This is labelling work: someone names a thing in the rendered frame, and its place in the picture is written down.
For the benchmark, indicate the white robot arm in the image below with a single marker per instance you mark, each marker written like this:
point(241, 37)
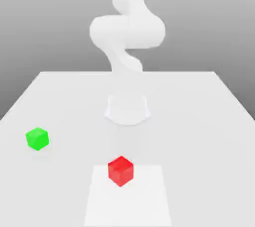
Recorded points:
point(127, 31)

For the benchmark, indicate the small red cube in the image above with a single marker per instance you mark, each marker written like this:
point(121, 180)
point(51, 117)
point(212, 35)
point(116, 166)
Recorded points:
point(120, 171)

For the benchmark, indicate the small green cube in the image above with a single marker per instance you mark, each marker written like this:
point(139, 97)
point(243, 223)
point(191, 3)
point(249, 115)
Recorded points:
point(37, 138)

